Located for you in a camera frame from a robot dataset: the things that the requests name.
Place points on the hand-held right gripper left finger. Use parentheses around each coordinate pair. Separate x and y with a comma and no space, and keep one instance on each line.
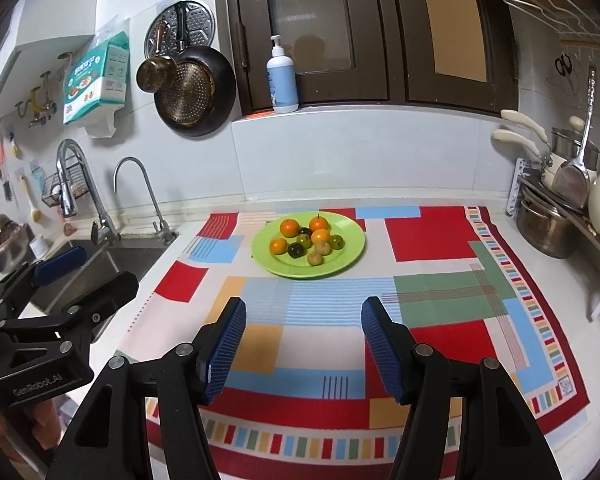
(225,345)

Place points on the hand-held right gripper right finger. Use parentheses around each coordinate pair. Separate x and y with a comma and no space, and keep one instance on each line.
(380,350)

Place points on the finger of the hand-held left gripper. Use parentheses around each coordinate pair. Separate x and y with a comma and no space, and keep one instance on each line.
(110,292)
(60,262)

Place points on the green plum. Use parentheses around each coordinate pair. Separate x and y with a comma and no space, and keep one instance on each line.
(305,241)
(336,241)

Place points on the green plate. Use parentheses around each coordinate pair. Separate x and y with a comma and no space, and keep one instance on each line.
(352,230)

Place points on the person's left hand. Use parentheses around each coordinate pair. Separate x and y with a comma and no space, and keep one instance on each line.
(40,420)

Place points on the white cup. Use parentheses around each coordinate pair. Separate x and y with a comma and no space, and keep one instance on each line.
(40,246)

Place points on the brown sponge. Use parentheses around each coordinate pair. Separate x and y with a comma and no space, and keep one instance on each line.
(70,227)

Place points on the stainless steel sink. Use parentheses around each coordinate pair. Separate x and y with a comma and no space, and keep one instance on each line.
(130,255)

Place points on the chrome pull-down faucet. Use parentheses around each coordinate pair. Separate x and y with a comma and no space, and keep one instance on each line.
(67,185)

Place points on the slim chrome faucet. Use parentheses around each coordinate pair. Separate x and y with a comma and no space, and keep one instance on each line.
(152,195)

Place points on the colourful patchwork mat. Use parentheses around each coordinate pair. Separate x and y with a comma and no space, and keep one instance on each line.
(430,235)

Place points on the teal tissue packet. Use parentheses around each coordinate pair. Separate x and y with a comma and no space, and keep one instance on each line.
(97,80)

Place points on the large stainless steel pot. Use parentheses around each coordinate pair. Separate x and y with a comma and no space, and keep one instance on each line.
(545,225)

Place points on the small brass pot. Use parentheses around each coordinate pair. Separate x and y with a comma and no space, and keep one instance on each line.
(155,75)

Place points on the brass perforated strainer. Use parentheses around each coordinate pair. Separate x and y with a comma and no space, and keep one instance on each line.
(187,95)

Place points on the white dish rack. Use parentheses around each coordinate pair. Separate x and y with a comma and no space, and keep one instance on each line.
(522,185)

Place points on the black frying pan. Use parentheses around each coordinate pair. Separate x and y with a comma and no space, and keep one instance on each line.
(225,85)

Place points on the steel slotted spatula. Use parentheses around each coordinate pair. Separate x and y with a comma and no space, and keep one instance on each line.
(572,180)

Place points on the blue and white pump bottle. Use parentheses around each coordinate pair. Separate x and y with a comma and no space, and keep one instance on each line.
(282,85)

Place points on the silver perforated steamer plate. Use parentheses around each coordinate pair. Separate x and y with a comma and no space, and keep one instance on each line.
(197,20)

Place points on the black scissors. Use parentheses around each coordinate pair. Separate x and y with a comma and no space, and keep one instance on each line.
(563,70)

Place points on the brass wall tap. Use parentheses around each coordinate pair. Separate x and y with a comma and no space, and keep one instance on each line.
(40,107)

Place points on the white wall cabinet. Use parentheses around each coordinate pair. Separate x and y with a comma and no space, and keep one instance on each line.
(45,15)

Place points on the dark brown window frame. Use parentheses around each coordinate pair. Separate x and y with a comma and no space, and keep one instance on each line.
(395,35)

